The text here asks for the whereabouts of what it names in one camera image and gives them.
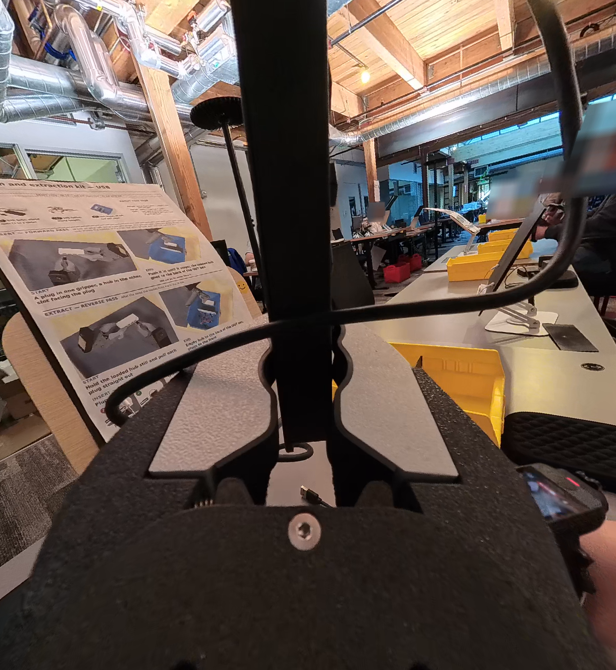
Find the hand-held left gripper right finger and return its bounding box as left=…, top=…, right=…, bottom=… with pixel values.
left=334, top=325, right=460, bottom=484

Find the black 7-port USB hub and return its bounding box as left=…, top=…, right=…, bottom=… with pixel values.
left=104, top=0, right=588, bottom=428

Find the yellow plastic bin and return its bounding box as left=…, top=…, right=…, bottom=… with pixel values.
left=392, top=341, right=507, bottom=446
left=446, top=229, right=535, bottom=283

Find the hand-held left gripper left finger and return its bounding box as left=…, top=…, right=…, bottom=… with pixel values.
left=147, top=335, right=279, bottom=482

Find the grey square plate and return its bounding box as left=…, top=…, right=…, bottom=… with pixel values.
left=544, top=323, right=600, bottom=353

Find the black disc on pole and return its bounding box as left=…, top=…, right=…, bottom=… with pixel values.
left=190, top=97, right=269, bottom=306

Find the instruction poster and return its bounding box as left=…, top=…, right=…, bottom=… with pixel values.
left=0, top=178, right=269, bottom=440

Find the silver ventilation duct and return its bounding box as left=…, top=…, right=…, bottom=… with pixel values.
left=0, top=0, right=248, bottom=128

